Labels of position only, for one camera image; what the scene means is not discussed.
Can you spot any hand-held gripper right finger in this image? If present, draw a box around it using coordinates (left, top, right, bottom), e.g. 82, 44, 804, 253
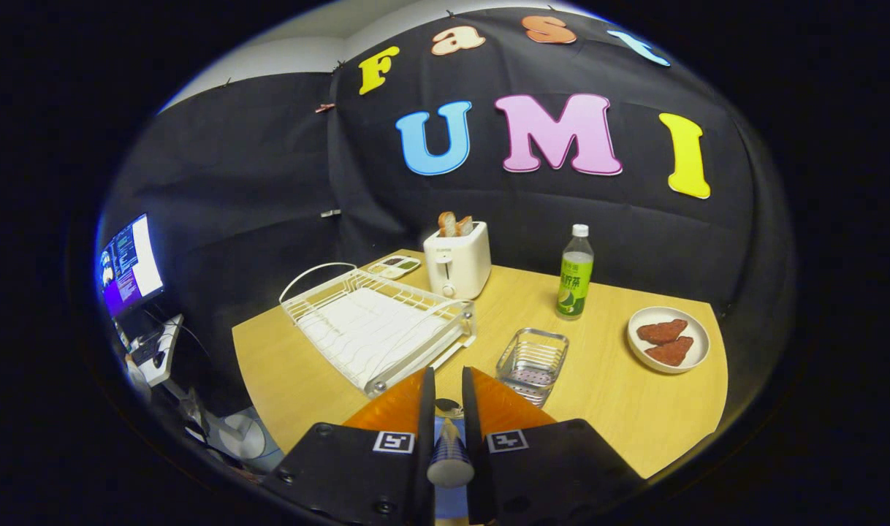
461, 367, 647, 526

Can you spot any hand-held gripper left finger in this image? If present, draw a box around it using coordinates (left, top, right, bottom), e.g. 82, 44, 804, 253
259, 367, 437, 526

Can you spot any metal wire basket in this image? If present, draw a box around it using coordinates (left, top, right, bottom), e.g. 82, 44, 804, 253
495, 328, 570, 408

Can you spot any white wire dish rack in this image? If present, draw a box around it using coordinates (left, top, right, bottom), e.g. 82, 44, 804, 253
279, 262, 478, 399

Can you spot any white round dish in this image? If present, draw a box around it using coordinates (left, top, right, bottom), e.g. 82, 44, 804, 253
627, 306, 711, 375

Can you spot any white round base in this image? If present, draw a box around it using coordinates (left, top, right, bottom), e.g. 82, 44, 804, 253
218, 413, 270, 461

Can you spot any white toaster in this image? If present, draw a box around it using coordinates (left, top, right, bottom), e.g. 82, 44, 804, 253
423, 221, 492, 300

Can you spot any green label drink bottle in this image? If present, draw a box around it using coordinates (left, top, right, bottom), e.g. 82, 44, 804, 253
555, 224, 595, 321

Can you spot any divided sauce tray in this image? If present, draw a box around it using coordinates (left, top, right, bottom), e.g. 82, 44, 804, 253
367, 255, 422, 281

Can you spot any red meat slice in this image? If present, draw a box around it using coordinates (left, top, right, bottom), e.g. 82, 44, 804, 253
636, 319, 688, 346
644, 336, 695, 367

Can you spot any computer monitor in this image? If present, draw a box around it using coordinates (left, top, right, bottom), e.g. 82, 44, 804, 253
96, 213, 164, 320

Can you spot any black backdrop cloth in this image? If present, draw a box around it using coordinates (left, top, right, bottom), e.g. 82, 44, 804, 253
98, 7, 793, 439

